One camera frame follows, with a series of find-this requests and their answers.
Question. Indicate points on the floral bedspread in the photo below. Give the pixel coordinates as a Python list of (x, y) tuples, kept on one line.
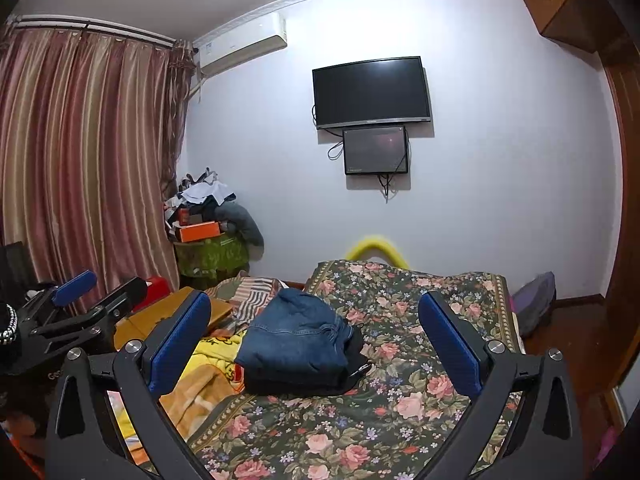
[(400, 360)]

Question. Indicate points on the striped blanket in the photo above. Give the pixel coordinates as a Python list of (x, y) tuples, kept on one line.
[(250, 300)]

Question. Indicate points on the yellow cartoon blanket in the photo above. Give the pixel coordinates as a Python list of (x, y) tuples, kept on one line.
[(210, 360)]

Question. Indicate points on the brown cardboard box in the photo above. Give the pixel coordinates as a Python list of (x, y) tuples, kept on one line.
[(135, 327)]

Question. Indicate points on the blue denim jacket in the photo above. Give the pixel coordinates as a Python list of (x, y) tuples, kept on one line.
[(295, 340)]

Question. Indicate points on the black folded garment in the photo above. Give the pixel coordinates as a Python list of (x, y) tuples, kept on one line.
[(357, 352)]

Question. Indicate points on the red box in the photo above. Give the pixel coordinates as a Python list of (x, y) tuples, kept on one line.
[(157, 290)]

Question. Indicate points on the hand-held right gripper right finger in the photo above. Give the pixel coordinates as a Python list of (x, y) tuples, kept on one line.
[(450, 345)]

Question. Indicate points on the small wall monitor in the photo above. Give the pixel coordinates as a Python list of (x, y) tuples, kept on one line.
[(375, 150)]

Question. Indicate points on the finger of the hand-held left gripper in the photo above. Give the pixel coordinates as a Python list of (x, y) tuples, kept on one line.
[(75, 287), (120, 300)]

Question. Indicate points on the wooden door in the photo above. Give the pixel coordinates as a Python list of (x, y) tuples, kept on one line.
[(627, 210)]

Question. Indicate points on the pile of mixed clothes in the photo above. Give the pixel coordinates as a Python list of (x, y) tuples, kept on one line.
[(200, 192)]

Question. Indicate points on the purple bag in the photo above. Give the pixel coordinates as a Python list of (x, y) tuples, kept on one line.
[(535, 300)]

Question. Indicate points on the white air conditioner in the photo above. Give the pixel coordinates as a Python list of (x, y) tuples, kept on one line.
[(240, 45)]

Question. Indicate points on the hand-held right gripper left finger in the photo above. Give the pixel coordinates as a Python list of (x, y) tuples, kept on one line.
[(180, 345)]

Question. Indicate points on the green patterned box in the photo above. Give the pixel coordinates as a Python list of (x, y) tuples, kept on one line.
[(210, 257)]

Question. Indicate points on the black wall television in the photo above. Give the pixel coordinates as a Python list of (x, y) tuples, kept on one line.
[(370, 92)]

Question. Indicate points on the striped pink curtain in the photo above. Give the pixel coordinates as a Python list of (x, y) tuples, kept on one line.
[(85, 160)]

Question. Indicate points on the curtain rod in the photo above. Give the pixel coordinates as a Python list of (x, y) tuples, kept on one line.
[(90, 24)]

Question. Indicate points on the orange box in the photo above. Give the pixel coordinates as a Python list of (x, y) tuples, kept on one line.
[(200, 232)]

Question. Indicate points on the pink item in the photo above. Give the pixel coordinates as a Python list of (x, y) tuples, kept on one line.
[(607, 447)]

